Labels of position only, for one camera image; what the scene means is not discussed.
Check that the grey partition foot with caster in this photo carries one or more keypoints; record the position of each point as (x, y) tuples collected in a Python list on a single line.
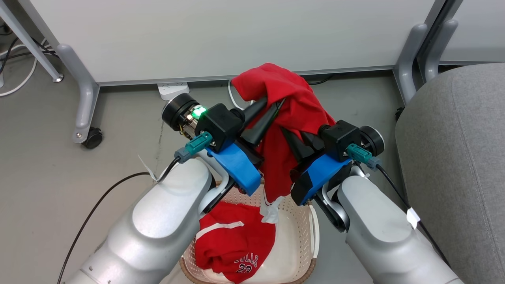
[(85, 98)]

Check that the wide white partition panel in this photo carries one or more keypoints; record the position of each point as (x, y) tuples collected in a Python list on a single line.
[(221, 35)]

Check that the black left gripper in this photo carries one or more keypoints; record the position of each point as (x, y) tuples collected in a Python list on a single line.
[(219, 124)]

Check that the cream perforated laundry basket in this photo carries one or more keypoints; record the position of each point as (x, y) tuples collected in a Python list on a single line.
[(296, 240)]

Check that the white power strip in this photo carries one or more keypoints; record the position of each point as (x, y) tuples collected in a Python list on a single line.
[(172, 90)]

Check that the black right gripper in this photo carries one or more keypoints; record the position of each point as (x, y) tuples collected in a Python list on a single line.
[(340, 140)]

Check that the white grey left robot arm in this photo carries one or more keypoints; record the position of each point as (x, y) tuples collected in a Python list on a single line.
[(158, 221)]

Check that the grey metal table leg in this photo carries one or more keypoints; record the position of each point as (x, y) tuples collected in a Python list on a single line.
[(31, 43)]

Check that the grey fabric sofa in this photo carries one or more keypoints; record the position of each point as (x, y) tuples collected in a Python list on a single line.
[(457, 165)]

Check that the black caster wheel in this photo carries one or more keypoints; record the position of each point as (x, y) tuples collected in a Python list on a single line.
[(93, 139)]

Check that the narrow white partition panel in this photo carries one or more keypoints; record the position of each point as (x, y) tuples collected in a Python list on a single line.
[(481, 27)]

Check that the red Bulls jersey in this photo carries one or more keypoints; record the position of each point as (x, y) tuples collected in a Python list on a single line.
[(232, 244)]

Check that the plain red garment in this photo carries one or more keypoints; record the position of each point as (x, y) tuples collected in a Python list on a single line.
[(300, 106)]

